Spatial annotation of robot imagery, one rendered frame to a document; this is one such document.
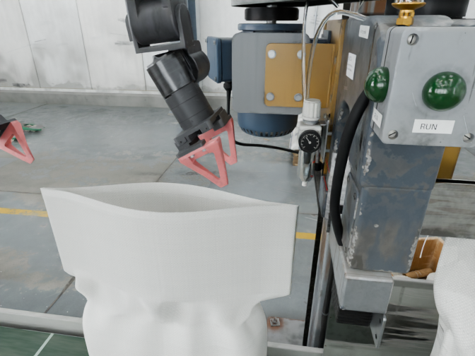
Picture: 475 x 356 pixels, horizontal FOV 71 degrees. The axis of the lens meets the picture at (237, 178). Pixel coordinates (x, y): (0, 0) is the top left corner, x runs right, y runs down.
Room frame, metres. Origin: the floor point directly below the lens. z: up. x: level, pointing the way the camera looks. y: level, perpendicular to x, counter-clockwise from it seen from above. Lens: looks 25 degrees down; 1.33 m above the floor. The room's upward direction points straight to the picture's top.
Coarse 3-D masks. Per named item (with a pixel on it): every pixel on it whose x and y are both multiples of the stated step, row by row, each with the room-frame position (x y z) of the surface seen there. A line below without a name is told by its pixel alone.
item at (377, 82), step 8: (376, 72) 0.28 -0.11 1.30; (384, 72) 0.28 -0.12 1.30; (368, 80) 0.28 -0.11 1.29; (376, 80) 0.28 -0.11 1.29; (384, 80) 0.27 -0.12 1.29; (368, 88) 0.28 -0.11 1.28; (376, 88) 0.28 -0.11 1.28; (384, 88) 0.27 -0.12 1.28; (368, 96) 0.28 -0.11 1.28; (376, 96) 0.28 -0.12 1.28; (384, 96) 0.27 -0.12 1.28
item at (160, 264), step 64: (64, 192) 0.55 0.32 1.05; (128, 192) 0.58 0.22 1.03; (192, 192) 0.57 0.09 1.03; (64, 256) 0.56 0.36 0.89; (128, 256) 0.49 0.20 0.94; (192, 256) 0.47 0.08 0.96; (256, 256) 0.49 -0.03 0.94; (128, 320) 0.47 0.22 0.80; (192, 320) 0.46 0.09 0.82; (256, 320) 0.48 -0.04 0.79
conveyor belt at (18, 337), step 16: (0, 336) 0.78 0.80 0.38; (16, 336) 0.78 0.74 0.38; (32, 336) 0.78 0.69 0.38; (48, 336) 0.78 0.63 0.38; (64, 336) 0.78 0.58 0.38; (0, 352) 0.72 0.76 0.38; (16, 352) 0.72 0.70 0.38; (32, 352) 0.72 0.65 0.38; (48, 352) 0.72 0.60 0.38; (64, 352) 0.72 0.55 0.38; (80, 352) 0.72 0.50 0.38
